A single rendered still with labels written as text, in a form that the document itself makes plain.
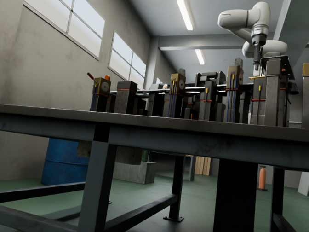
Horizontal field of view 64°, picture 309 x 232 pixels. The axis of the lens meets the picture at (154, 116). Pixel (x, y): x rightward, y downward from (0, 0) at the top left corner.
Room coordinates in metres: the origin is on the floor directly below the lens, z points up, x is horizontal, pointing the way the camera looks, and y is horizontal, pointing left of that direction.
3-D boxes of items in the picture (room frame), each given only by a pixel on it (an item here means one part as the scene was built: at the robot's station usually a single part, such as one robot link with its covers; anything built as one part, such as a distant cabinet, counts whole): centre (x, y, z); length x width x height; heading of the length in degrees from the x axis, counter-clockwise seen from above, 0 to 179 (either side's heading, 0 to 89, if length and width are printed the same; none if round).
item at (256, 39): (1.33, -0.54, 1.26); 0.08 x 0.07 x 0.09; 144
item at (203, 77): (1.71, -0.37, 0.95); 0.18 x 0.13 x 0.49; 54
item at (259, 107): (1.12, -0.49, 0.84); 0.12 x 0.07 x 0.28; 144
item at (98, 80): (1.78, 0.43, 0.88); 0.14 x 0.09 x 0.36; 144
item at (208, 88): (1.29, -0.28, 0.84); 0.10 x 0.05 x 0.29; 144
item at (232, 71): (1.18, -0.37, 0.87); 0.12 x 0.07 x 0.35; 144
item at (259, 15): (1.33, -0.53, 1.44); 0.13 x 0.11 x 0.16; 75
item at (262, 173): (6.63, -3.07, 0.32); 0.28 x 0.27 x 0.64; 157
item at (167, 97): (1.65, -0.10, 0.84); 0.12 x 0.05 x 0.29; 144
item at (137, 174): (4.94, 0.34, 0.41); 0.84 x 0.70 x 0.81; 70
